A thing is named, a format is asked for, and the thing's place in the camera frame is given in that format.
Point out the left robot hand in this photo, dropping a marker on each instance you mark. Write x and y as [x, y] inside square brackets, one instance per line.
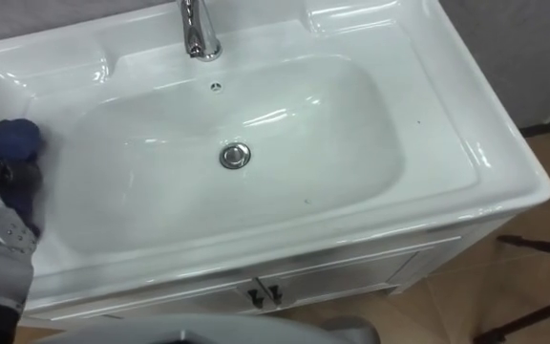
[17, 178]

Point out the dark blue cloth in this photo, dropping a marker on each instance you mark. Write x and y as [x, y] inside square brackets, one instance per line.
[14, 141]

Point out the chrome sink drain stopper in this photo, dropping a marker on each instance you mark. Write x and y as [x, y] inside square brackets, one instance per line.
[235, 156]

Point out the chrome faucet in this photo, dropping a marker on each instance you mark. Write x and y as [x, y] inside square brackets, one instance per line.
[197, 33]

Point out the robot body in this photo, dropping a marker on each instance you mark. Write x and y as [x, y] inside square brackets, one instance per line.
[217, 330]

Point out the white ceramic sink basin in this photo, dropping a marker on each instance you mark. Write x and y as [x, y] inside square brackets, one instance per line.
[303, 191]

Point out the white vanity cabinet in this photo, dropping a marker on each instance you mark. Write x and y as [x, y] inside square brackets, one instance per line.
[342, 274]

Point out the dark brown stand legs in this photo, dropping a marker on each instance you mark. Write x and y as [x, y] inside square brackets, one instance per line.
[537, 286]

